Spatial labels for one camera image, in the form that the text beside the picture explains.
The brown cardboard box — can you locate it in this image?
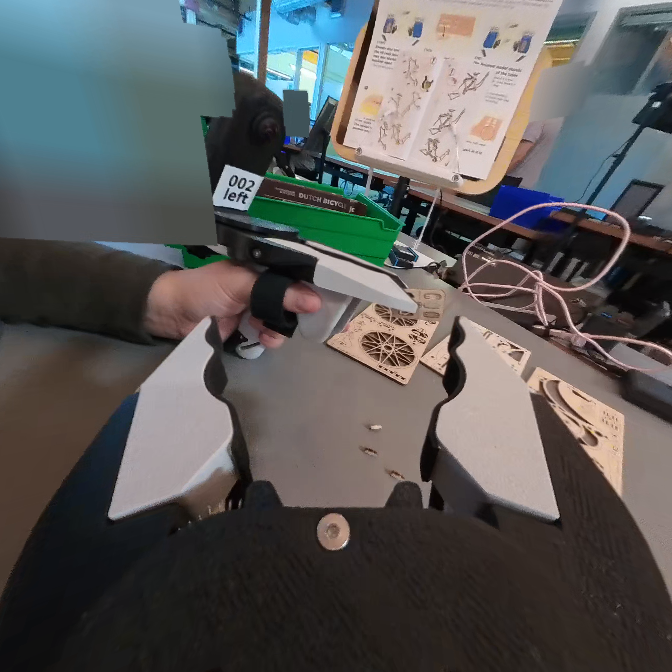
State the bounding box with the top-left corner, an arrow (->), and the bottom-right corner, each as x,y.
259,177 -> 368,216

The person's left hand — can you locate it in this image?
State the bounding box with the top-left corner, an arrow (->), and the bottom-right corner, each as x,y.
144,260 -> 323,348

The blue plastic bin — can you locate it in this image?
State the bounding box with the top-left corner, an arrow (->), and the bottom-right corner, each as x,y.
490,185 -> 567,225

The green plastic bin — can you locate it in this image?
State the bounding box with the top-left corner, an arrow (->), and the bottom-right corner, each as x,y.
165,243 -> 230,270
247,172 -> 405,266

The small slotted wooden part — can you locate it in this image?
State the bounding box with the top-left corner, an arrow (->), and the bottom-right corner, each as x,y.
416,289 -> 446,322

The white stand base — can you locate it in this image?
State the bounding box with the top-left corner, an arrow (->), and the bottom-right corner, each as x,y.
387,241 -> 459,272

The slotted wooden parts sheet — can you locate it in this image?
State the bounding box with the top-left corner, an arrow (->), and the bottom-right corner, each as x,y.
420,317 -> 531,379

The black equipment box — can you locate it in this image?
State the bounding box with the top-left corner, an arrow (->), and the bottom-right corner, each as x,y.
453,239 -> 591,318

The pink cable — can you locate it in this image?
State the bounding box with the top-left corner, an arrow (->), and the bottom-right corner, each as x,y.
458,202 -> 672,369

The black camera on tripod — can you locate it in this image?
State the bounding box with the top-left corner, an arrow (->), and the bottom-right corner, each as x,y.
577,81 -> 672,211

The arc-pattern wooden parts sheet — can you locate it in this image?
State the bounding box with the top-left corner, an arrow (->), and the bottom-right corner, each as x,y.
526,367 -> 625,498

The printed instruction sheet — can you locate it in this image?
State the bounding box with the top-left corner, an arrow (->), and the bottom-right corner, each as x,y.
343,0 -> 564,179

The wheel-pattern wooden parts sheet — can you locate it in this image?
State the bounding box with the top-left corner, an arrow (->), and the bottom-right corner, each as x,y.
327,301 -> 440,386

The black power adapter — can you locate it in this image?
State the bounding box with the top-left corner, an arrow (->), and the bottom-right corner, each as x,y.
624,367 -> 672,418

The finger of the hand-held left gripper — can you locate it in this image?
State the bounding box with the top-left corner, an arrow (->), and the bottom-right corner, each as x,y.
293,239 -> 408,289
312,254 -> 420,315

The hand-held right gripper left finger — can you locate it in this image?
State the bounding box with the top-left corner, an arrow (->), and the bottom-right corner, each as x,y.
107,316 -> 253,522

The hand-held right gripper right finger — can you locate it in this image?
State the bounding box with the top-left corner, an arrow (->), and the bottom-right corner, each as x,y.
420,316 -> 559,522

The person's left forearm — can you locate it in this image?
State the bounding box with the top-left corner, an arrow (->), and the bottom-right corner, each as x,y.
0,239 -> 182,345

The white stand pole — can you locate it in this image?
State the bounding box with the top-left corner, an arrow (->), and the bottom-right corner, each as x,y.
414,188 -> 443,249

